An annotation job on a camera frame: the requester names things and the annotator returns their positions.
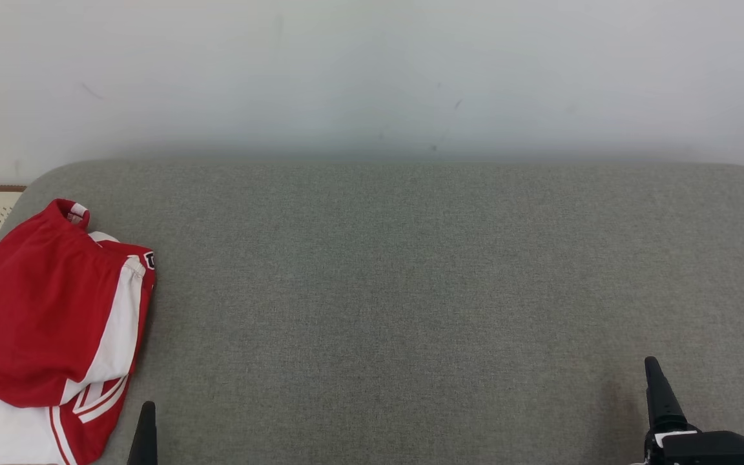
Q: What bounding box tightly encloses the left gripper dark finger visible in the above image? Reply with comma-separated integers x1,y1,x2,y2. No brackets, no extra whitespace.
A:
127,401,158,465

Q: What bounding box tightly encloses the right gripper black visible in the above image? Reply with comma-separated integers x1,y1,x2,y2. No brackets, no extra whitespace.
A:
642,356,744,465

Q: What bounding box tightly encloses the red white Bulls 23 jersey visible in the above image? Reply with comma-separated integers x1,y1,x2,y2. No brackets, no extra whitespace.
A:
0,373,131,465

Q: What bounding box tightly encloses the red shorts white stripe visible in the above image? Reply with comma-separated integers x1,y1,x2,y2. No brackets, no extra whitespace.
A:
0,199,156,409

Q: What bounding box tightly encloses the grey fabric sofa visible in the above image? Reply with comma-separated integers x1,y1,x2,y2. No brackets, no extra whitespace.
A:
0,160,744,465

